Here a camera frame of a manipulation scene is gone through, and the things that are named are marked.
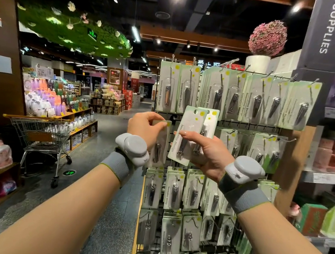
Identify pink mugs on shelf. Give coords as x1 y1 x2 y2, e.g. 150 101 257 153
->
287 202 302 226

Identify wooden post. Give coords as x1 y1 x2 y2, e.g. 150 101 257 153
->
250 120 318 254

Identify teal orange box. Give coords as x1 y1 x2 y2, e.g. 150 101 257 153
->
294 202 329 239

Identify person's left forearm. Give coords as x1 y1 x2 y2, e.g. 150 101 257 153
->
0 153 124 254

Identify wooden laundry shelf unit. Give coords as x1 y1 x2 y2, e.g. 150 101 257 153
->
51 105 101 154

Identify row of pastel laundry bottles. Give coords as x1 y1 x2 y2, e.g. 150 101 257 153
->
20 76 95 122

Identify rows of hung nail clipper packs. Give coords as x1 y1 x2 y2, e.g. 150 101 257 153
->
135 59 323 254

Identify pink flowers in white pot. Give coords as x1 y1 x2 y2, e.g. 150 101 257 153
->
244 17 290 76

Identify wooden pillar panel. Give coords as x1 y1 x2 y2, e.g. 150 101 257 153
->
0 0 39 137

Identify green hanging ceiling decor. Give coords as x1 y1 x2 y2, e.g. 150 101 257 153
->
13 0 138 61

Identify wooden ceiling frame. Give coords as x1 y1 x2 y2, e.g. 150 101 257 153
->
119 0 315 61

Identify grey kitchenware shelf unit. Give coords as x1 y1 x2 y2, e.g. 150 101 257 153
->
292 70 335 254

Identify person's left hand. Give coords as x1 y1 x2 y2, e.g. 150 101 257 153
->
125 109 171 153

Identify person's right hand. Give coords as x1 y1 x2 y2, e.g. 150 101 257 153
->
174 130 237 185

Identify distant goods display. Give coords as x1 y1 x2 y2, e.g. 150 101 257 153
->
88 65 137 117

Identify empty silver shopping cart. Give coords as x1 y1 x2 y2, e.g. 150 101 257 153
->
0 112 77 190

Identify grey wrist tracker band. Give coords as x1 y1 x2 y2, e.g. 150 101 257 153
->
98 130 153 189
215 153 276 218

